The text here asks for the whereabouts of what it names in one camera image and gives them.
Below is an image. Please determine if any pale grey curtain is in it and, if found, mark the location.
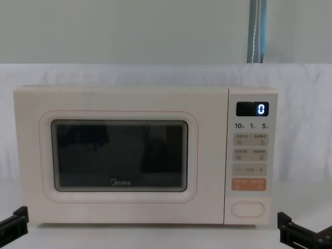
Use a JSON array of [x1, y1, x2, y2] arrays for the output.
[[0, 0, 332, 65]]

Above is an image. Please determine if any cream microwave oven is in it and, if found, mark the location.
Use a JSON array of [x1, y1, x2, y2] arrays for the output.
[[12, 85, 279, 229]]

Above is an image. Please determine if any grey striped post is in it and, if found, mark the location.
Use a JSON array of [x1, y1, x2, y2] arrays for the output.
[[246, 0, 268, 64]]

